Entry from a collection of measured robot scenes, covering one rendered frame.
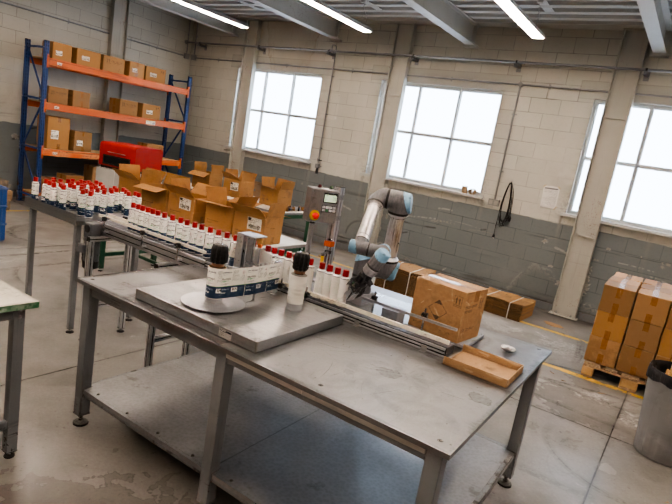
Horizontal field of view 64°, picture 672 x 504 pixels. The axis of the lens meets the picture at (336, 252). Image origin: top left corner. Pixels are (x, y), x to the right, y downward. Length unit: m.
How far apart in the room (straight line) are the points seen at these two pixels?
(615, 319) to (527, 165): 3.12
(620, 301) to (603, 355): 0.53
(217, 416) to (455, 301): 1.27
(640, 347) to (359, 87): 5.88
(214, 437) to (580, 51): 6.87
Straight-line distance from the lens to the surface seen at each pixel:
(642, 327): 5.63
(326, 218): 3.04
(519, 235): 8.05
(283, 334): 2.42
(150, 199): 5.73
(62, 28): 10.62
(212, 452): 2.59
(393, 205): 3.07
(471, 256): 8.28
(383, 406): 2.06
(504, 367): 2.75
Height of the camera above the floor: 1.72
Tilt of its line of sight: 11 degrees down
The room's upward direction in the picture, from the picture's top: 10 degrees clockwise
